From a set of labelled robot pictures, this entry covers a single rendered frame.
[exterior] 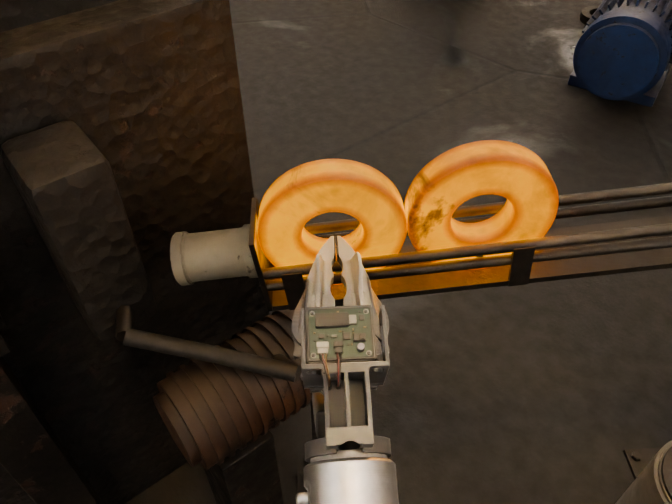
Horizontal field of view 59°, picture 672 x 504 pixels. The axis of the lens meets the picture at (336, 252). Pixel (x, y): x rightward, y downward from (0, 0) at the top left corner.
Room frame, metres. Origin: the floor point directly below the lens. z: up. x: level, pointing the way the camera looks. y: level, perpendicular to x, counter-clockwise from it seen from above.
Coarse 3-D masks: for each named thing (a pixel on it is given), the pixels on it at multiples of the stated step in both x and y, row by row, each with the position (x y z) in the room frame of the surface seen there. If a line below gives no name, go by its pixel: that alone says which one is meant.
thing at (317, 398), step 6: (312, 396) 0.31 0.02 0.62; (318, 396) 0.29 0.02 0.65; (312, 402) 0.31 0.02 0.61; (318, 402) 0.28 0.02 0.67; (318, 408) 0.27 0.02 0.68; (318, 414) 0.26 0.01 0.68; (324, 414) 0.26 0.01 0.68; (318, 420) 0.25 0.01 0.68; (324, 420) 0.25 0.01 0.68; (318, 426) 0.25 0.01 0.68; (324, 426) 0.25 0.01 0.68; (318, 432) 0.25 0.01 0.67; (324, 432) 0.25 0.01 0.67; (318, 438) 0.24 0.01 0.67
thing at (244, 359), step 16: (128, 320) 0.42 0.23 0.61; (128, 336) 0.40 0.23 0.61; (144, 336) 0.40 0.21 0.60; (160, 336) 0.41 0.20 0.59; (160, 352) 0.39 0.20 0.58; (176, 352) 0.39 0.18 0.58; (192, 352) 0.40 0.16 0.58; (208, 352) 0.40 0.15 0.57; (224, 352) 0.40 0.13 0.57; (240, 352) 0.40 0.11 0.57; (240, 368) 0.39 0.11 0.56; (256, 368) 0.39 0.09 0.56; (272, 368) 0.39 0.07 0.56; (288, 368) 0.39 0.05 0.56
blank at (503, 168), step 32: (448, 160) 0.47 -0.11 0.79; (480, 160) 0.46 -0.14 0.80; (512, 160) 0.46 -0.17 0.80; (416, 192) 0.46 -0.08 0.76; (448, 192) 0.46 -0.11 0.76; (480, 192) 0.46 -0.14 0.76; (512, 192) 0.46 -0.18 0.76; (544, 192) 0.46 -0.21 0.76; (416, 224) 0.46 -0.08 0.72; (448, 224) 0.46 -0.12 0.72; (480, 224) 0.49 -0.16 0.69; (512, 224) 0.46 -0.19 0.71; (544, 224) 0.46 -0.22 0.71; (480, 256) 0.46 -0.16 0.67
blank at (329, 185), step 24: (312, 168) 0.47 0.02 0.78; (336, 168) 0.47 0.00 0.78; (360, 168) 0.47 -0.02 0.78; (288, 192) 0.45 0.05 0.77; (312, 192) 0.45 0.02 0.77; (336, 192) 0.45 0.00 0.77; (360, 192) 0.45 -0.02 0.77; (384, 192) 0.46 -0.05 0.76; (264, 216) 0.45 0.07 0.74; (288, 216) 0.45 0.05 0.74; (312, 216) 0.45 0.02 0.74; (360, 216) 0.45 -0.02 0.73; (384, 216) 0.45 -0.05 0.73; (264, 240) 0.45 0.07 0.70; (288, 240) 0.45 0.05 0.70; (312, 240) 0.47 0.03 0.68; (360, 240) 0.46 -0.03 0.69; (384, 240) 0.45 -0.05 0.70; (288, 264) 0.45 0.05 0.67
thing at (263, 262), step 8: (256, 200) 0.50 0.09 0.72; (256, 208) 0.48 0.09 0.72; (256, 216) 0.47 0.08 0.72; (256, 224) 0.46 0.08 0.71; (256, 232) 0.45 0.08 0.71; (256, 240) 0.44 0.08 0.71; (256, 248) 0.43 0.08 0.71; (256, 256) 0.43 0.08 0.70; (264, 256) 0.46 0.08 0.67; (256, 264) 0.43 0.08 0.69; (264, 264) 0.45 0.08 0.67; (272, 264) 0.49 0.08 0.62; (264, 280) 0.43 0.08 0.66; (264, 288) 0.43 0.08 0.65; (264, 296) 0.43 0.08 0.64
